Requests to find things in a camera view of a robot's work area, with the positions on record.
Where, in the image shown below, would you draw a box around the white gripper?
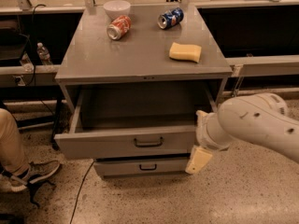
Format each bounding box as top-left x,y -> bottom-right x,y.
185,110 -> 234,175

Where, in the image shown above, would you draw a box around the red soda can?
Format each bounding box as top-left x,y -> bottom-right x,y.
107,15 -> 131,40

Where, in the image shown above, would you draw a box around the white bowl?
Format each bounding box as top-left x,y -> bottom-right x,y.
103,0 -> 131,20

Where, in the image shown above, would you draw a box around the yellow sponge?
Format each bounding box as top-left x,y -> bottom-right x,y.
169,42 -> 202,63

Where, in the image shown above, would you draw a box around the grey sneaker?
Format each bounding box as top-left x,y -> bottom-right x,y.
10,161 -> 60,192

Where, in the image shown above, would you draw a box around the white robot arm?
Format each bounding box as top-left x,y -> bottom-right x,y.
185,93 -> 299,175

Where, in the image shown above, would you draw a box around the grey metal drawer cabinet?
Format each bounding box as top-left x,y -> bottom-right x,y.
56,4 -> 232,164

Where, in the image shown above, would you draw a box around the grey drawer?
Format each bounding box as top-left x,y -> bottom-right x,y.
93,156 -> 189,178
55,84 -> 215,159

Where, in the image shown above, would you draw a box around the person leg beige trousers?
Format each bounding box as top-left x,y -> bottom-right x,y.
0,108 -> 29,176

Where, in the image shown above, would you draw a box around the grey bottom drawer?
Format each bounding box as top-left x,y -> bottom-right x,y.
93,156 -> 189,178

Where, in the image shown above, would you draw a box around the blue soda can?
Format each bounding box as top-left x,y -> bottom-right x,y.
157,7 -> 184,30

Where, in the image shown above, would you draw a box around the clear plastic water bottle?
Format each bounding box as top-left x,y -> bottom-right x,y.
36,42 -> 52,65

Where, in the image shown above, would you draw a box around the black floor cable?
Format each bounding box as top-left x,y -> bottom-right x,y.
68,161 -> 95,224

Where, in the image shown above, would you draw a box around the grey top drawer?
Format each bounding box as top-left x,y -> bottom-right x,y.
55,84 -> 215,159

